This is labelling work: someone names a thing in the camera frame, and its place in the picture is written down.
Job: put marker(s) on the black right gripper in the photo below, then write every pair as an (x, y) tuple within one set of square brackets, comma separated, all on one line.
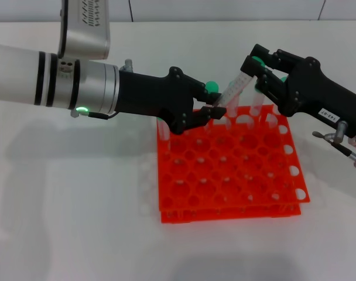
[(312, 90)]

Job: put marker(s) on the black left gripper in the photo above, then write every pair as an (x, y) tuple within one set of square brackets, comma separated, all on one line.
[(154, 96)]

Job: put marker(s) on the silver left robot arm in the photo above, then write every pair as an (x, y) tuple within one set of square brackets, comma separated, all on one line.
[(20, 79)]

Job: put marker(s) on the orange plastic test tube rack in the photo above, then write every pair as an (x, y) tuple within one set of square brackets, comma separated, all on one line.
[(225, 175)]

